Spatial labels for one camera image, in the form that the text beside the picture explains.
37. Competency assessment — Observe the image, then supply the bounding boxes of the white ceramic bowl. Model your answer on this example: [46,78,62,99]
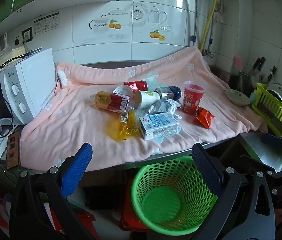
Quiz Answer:
[225,89,251,106]

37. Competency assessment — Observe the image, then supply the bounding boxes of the wall power socket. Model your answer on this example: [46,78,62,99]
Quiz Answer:
[22,27,33,43]

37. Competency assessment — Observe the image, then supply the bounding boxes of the blue beverage can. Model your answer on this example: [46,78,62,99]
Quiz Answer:
[154,86,182,101]

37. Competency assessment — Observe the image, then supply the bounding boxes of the red stool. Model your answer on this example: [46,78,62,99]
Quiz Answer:
[119,179,150,232]

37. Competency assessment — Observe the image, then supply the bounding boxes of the orange snack packet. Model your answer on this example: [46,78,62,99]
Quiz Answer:
[193,106,214,129]

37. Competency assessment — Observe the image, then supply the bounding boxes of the white microwave oven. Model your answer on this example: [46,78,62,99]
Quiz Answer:
[0,48,57,125]

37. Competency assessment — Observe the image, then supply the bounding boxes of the green dish rack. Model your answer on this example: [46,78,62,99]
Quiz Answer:
[252,83,282,137]

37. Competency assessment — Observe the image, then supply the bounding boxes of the white plastic lid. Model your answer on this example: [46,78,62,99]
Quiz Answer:
[113,85,134,98]

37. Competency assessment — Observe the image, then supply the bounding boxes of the crushed red cola can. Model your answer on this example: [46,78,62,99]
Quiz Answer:
[123,80,148,92]

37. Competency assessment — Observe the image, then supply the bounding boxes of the yellow gas pipe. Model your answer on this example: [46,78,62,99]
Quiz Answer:
[198,0,217,52]

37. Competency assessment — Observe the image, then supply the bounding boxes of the pink towel cloth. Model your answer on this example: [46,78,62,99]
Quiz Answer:
[20,47,267,171]

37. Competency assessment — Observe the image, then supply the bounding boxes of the white paper cup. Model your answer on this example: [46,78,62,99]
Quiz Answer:
[134,90,161,109]

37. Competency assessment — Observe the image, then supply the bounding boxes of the red plastic cup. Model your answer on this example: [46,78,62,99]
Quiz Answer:
[182,81,205,115]

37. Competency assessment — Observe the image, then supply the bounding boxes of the orange tea plastic bottle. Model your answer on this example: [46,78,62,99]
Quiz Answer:
[93,91,134,113]

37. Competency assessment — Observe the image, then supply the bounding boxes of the white blue milk carton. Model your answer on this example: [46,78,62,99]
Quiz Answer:
[139,113,179,141]

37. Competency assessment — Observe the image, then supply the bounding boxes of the green mesh waste basket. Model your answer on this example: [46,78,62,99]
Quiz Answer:
[131,155,218,236]

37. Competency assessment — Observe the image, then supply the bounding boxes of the yellow snack wrapper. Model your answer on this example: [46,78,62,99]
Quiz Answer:
[106,110,141,141]

